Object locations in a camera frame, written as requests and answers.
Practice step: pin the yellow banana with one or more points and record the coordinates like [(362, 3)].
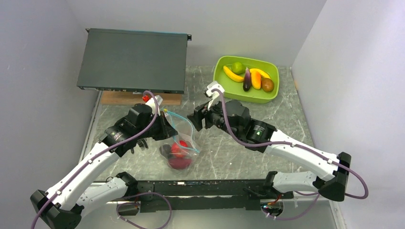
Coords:
[(232, 75), (261, 72)]

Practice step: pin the green lime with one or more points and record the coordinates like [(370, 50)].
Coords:
[(238, 68)]

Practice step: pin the green plastic bin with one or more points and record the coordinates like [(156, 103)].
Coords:
[(234, 90)]

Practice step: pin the purple eggplant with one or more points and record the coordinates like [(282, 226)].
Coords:
[(247, 83)]

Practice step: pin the dark grey rack box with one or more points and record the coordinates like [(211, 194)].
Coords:
[(134, 61)]

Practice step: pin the orange yellow mango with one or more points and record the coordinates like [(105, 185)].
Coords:
[(256, 80)]

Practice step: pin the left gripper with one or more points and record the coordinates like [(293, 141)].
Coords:
[(166, 130)]

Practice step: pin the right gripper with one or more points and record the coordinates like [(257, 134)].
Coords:
[(200, 112)]

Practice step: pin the wooden block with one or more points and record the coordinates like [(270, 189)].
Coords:
[(128, 98)]

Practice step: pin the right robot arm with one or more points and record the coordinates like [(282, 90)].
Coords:
[(326, 173)]

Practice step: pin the dark plum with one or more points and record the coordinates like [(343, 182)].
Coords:
[(165, 150)]

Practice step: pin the brown kiwi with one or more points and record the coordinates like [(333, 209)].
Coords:
[(267, 85)]

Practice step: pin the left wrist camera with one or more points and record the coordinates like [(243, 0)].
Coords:
[(153, 101)]

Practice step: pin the yellow banana behind mango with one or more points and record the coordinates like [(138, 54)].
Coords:
[(261, 72)]

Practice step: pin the aluminium frame rail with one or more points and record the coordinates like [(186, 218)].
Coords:
[(300, 212)]

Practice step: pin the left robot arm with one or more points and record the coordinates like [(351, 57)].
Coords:
[(63, 205)]

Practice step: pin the red apple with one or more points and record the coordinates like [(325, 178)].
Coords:
[(179, 150)]

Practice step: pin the purple sweet potato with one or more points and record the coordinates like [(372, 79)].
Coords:
[(179, 163)]

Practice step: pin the clear zip top bag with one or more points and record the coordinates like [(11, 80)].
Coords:
[(186, 132)]

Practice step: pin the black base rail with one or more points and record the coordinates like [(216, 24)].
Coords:
[(249, 194)]

